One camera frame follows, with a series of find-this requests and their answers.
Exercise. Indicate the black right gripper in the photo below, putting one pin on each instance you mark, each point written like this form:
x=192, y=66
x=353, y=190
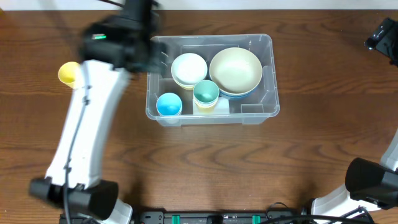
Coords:
x=382, y=38

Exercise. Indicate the yellow cup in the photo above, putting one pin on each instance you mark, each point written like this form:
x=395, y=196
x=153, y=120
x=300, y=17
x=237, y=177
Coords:
x=205, y=109
x=70, y=75

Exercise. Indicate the white cup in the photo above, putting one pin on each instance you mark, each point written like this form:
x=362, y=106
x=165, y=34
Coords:
x=171, y=120

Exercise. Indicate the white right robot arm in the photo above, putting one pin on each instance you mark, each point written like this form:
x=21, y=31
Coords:
x=368, y=187

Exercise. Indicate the small yellow bowl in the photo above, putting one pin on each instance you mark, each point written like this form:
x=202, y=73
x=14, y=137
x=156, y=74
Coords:
x=183, y=85

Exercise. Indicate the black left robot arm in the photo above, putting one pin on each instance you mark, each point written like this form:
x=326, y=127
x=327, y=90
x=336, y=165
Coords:
x=111, y=50

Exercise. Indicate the pink cup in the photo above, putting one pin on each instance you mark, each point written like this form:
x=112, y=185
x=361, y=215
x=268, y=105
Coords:
x=205, y=105

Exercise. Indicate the large dark blue bowl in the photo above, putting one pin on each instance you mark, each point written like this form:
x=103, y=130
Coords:
x=233, y=96

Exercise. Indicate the small white bowl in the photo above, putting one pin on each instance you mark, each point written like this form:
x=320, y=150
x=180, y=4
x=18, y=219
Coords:
x=189, y=69

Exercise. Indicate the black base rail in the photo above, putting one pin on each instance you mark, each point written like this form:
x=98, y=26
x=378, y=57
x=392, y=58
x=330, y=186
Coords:
x=275, y=215

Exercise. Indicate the light blue cup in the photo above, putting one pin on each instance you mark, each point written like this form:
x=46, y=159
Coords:
x=169, y=104

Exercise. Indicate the large beige bowl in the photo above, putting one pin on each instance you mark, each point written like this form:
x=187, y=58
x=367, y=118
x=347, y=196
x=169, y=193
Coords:
x=236, y=71

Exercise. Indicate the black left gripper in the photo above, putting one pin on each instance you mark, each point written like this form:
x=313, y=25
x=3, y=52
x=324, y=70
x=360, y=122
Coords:
x=160, y=58

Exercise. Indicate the clear plastic storage box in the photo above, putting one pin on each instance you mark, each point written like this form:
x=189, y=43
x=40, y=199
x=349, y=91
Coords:
x=255, y=108

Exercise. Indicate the green cup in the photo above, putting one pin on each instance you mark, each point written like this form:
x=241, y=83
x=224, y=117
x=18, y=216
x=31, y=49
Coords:
x=206, y=92

